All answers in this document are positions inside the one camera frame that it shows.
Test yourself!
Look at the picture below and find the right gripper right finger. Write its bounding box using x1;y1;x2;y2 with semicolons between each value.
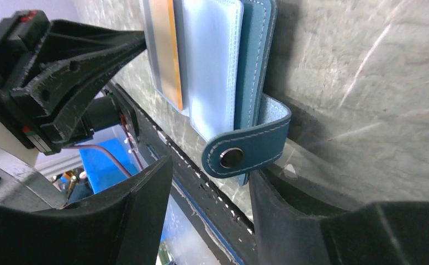
250;171;429;264

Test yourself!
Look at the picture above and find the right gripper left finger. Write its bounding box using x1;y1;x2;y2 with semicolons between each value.
0;156;173;264

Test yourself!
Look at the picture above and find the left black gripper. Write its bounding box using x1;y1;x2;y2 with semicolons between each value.
0;9;146;155

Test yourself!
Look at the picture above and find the blue card holder wallet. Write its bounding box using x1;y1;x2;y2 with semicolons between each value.
140;1;291;185

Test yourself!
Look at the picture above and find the blue plastic bin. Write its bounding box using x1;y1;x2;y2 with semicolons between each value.
79;138;149;194

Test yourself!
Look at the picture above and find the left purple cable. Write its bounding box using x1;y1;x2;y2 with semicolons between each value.
64;116;145;180

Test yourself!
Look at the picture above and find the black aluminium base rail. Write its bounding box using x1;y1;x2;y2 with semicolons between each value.
105;82;259;264

